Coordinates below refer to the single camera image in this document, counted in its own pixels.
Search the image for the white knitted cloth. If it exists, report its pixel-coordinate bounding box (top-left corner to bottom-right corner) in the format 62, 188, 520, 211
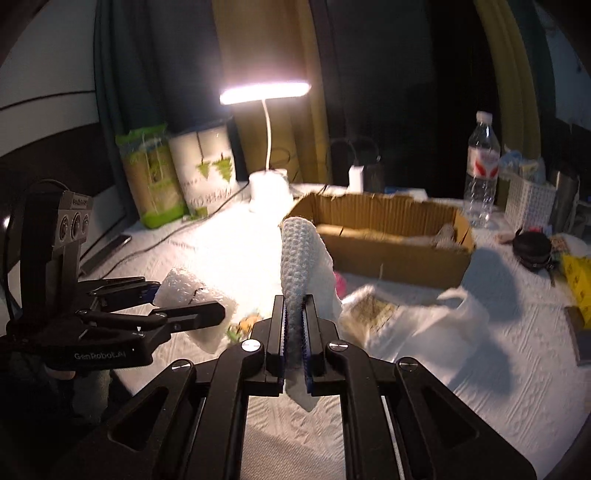
279, 217, 343, 412

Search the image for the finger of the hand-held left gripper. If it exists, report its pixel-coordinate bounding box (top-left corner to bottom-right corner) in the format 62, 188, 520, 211
76, 300, 227, 344
78, 276, 162, 308

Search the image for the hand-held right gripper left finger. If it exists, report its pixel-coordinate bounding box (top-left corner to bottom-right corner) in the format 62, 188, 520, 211
51, 294, 286, 480

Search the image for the dark flat screen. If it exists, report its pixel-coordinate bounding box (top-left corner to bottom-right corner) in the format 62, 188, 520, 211
76, 182, 134, 275

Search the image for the metal cup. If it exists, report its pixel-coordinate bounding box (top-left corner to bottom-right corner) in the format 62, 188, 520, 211
551, 168, 580, 232

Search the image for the grey cloth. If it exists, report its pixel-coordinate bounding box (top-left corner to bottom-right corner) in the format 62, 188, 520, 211
431, 224, 462, 250

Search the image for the white plastic basket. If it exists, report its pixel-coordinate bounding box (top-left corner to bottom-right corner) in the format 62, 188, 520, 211
505, 170, 557, 232

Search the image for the dark green curtain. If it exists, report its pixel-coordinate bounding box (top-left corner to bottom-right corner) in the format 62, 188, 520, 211
95, 0, 241, 185

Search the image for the white textured tablecloth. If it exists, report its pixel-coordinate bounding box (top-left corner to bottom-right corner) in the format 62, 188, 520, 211
81, 182, 591, 480

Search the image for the black round case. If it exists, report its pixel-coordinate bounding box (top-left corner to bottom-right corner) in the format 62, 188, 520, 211
512, 231, 553, 273

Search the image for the clear plastic water bottle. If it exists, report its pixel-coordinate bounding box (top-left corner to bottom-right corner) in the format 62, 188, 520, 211
463, 111, 502, 229

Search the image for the green paper roll package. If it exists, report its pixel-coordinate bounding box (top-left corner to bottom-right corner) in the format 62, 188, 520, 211
115, 122, 188, 229

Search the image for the thin black cable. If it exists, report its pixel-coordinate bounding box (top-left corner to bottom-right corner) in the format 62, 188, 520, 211
99, 184, 252, 283

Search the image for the white paper roll package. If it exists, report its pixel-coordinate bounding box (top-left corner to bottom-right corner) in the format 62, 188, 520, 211
168, 124, 238, 217

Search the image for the white plastic bag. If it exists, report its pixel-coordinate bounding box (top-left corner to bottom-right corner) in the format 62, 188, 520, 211
339, 284, 490, 363

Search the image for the brown cardboard box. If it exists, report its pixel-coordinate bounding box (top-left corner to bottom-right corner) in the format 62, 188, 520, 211
279, 191, 476, 289

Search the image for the small colourful toy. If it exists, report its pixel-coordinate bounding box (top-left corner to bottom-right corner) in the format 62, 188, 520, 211
226, 311, 264, 344

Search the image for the white desk lamp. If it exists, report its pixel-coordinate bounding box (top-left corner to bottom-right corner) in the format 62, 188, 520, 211
219, 82, 310, 213

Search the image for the yellow packet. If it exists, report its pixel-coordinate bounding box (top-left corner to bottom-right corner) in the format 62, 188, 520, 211
561, 254, 591, 324

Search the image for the yellow curtain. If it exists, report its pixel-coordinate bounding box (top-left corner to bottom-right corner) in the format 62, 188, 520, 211
212, 0, 333, 185

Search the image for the clear bubble wrap piece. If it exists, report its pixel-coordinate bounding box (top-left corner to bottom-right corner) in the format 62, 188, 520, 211
152, 267, 238, 354

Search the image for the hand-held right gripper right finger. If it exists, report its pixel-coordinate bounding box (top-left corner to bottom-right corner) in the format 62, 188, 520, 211
305, 294, 537, 480

